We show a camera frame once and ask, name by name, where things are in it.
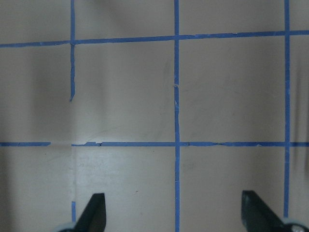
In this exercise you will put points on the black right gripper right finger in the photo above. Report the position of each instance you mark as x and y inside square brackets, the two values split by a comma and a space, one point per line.
[256, 216]

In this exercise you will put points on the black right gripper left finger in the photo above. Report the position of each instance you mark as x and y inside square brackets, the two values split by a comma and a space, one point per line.
[93, 218]

